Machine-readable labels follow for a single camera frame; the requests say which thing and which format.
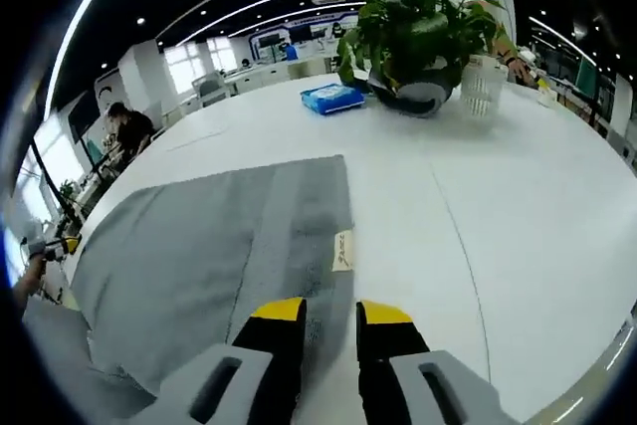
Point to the grey towel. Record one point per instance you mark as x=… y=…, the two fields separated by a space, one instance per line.
x=174 y=246

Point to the grey office chair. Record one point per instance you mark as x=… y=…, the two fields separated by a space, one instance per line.
x=211 y=89

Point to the white slotted basket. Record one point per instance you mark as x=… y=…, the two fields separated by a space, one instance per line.
x=482 y=89

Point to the blue wet wipes packet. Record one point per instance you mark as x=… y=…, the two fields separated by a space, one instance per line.
x=332 y=98

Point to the small white container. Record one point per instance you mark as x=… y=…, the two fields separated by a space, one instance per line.
x=548 y=94

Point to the green potted plant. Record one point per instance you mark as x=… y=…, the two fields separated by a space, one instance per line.
x=413 y=32

